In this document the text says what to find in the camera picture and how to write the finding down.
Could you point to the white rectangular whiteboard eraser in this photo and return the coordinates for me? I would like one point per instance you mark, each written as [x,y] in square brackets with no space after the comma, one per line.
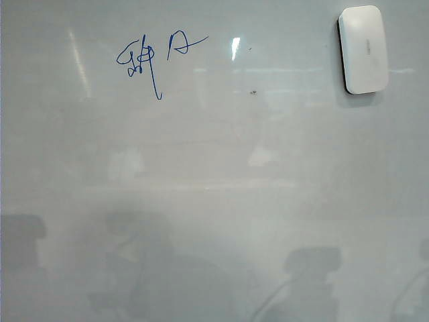
[363,50]

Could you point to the glossy white whiteboard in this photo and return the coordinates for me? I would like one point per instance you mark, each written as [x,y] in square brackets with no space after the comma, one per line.
[201,201]

